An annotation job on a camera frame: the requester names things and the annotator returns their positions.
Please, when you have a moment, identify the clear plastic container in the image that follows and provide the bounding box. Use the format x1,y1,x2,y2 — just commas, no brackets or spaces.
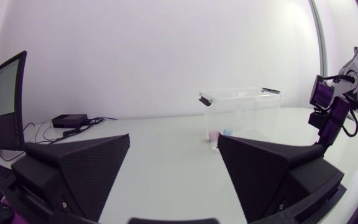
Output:
198,86,284,151

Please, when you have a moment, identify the black power cable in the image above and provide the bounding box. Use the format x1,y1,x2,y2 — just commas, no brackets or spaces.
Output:
50,117,106,145

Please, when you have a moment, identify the thin black cable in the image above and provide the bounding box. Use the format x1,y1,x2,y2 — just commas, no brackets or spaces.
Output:
22,121,62,145

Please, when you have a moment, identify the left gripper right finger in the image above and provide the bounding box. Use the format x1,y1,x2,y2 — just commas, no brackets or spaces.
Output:
217,134,345,223

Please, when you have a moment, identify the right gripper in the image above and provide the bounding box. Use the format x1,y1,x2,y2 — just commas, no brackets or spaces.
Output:
318,96,352,147

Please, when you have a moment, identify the black power brick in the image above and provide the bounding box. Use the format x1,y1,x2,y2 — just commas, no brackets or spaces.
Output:
51,113,88,129

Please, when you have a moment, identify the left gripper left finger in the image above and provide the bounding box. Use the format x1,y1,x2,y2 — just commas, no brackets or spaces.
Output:
11,133,131,222

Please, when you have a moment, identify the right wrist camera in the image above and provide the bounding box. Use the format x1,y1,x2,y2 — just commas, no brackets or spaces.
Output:
308,111,327,129

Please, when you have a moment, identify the pink toy brick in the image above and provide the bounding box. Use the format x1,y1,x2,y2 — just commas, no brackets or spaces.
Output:
208,129,221,143

